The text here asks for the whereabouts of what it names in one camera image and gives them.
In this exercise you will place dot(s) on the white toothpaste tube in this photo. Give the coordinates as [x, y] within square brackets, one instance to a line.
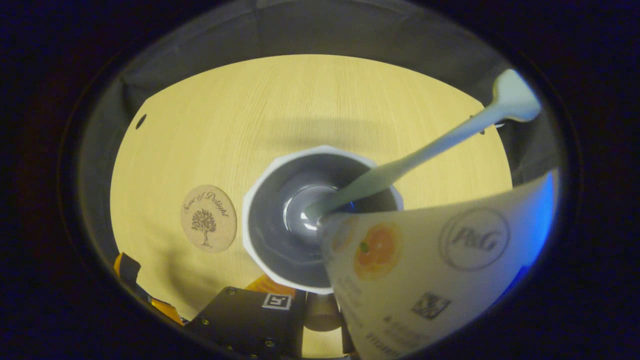
[450, 280]

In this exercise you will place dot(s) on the pale green toothbrush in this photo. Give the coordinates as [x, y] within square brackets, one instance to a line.
[425, 150]

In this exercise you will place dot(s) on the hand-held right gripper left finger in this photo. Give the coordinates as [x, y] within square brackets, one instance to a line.
[298, 335]

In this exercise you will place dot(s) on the white cup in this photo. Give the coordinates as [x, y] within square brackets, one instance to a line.
[270, 235]

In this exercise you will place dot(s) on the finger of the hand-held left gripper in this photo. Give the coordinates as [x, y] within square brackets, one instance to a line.
[129, 270]

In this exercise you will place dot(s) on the light wooden desktop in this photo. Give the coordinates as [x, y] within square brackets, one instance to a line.
[225, 125]

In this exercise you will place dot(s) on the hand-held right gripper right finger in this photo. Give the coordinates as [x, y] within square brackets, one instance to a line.
[346, 340]

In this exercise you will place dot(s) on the round cork coaster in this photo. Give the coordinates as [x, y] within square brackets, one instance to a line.
[208, 218]

